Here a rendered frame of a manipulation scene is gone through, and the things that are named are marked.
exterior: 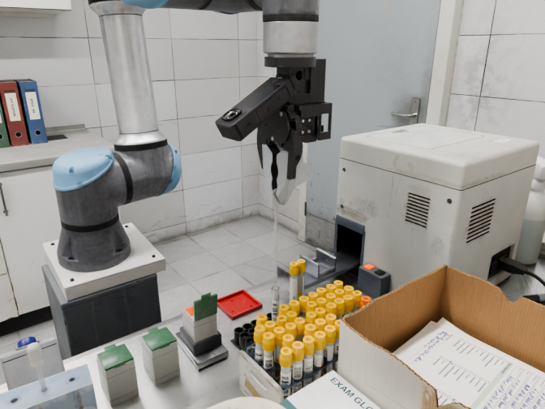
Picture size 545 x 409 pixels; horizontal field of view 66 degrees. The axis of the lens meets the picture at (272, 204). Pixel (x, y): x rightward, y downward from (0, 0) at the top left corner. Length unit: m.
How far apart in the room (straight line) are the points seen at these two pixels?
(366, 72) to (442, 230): 1.80
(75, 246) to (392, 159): 0.65
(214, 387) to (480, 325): 0.41
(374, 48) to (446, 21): 0.42
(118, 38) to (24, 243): 1.53
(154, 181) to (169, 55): 2.12
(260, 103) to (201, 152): 2.66
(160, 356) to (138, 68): 0.58
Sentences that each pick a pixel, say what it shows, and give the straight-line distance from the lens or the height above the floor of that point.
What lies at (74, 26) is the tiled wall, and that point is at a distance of 2.85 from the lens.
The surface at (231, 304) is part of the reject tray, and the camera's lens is 0.85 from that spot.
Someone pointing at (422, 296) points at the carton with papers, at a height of 0.99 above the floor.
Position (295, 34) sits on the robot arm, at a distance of 0.58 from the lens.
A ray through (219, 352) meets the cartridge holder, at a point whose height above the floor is 0.89.
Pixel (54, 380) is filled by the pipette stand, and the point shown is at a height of 0.98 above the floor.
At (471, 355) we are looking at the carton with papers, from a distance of 0.70.
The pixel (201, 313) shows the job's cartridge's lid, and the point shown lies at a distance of 0.68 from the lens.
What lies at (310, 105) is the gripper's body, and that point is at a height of 1.27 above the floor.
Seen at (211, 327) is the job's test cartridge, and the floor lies 0.93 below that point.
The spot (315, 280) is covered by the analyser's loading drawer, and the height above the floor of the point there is 0.92.
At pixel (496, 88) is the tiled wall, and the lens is 2.17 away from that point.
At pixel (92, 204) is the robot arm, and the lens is 0.92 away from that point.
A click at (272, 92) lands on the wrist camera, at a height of 1.29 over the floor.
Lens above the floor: 1.35
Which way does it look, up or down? 20 degrees down
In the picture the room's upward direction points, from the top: straight up
